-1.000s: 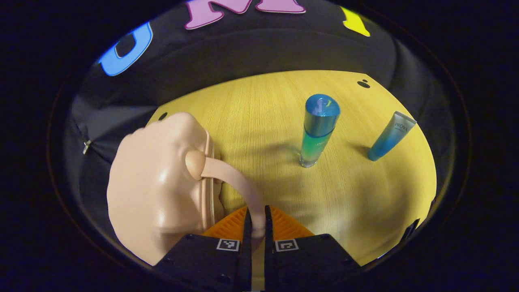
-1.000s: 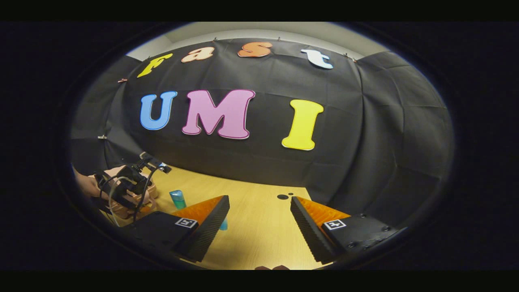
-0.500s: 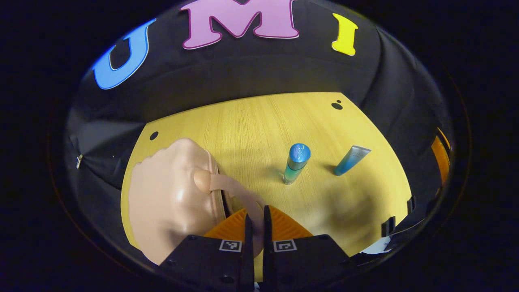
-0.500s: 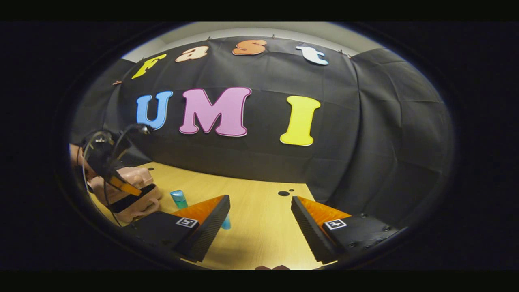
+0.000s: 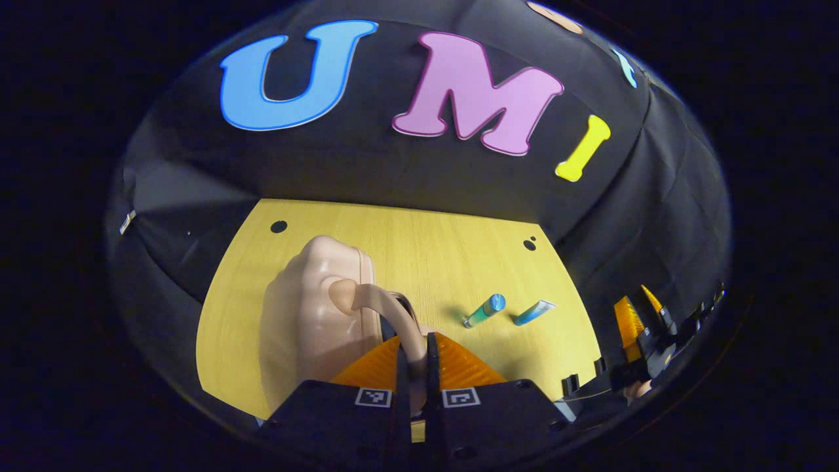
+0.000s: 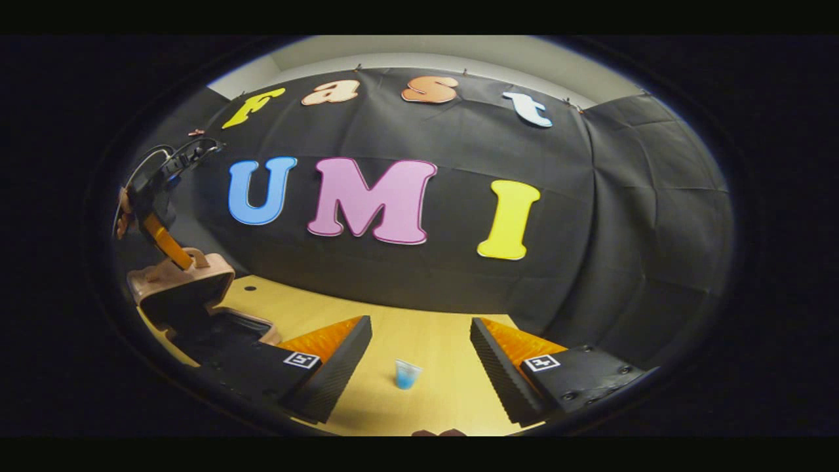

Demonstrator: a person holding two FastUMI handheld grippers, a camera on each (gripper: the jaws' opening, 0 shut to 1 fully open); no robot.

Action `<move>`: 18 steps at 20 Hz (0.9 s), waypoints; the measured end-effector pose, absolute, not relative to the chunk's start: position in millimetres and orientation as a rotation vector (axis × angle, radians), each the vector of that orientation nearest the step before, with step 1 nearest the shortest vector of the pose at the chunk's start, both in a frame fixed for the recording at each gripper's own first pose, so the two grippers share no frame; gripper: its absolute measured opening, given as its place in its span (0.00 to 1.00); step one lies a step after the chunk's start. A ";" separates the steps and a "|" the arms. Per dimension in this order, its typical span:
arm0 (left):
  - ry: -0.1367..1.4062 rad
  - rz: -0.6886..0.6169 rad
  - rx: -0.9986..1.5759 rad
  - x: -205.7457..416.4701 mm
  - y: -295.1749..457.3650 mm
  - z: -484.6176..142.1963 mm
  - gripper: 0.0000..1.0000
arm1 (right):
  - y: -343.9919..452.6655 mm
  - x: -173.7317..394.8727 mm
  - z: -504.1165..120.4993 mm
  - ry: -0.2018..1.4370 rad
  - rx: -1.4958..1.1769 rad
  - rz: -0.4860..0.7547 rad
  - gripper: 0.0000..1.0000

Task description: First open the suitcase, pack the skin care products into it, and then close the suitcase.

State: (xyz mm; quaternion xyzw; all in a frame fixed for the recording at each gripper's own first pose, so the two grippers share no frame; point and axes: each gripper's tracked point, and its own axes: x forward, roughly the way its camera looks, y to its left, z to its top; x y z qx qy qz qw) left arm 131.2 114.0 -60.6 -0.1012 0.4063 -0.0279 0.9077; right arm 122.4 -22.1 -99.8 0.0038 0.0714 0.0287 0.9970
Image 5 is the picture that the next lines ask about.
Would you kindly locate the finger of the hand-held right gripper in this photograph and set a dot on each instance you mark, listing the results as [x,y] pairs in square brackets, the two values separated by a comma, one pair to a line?
[661,318]
[630,328]

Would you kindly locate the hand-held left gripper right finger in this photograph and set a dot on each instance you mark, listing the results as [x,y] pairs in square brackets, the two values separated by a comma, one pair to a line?
[432,387]

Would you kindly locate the blue green cosmetic bottle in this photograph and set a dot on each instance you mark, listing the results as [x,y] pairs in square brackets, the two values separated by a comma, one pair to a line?
[485,311]

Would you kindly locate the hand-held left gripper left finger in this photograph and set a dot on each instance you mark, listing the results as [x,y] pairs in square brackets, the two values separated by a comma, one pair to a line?
[402,393]

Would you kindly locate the white cloth clip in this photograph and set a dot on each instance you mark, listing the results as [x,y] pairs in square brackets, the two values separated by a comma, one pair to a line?
[127,222]

